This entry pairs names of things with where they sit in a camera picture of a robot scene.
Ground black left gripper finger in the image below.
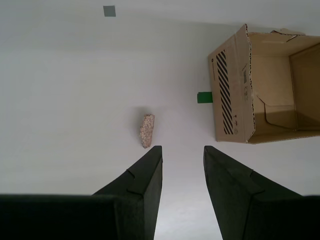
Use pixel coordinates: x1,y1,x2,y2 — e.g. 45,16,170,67
203,145,320,240
0,145,164,240

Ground speckled pinkish granite rock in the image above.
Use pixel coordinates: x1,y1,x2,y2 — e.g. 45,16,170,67
139,113,156,150

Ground open brown cardboard box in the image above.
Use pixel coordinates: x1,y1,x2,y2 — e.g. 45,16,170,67
207,23,320,145

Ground green tape piece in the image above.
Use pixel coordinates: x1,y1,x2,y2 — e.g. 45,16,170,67
196,91,213,104

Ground grey tape square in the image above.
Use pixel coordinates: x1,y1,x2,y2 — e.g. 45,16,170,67
103,5,116,18

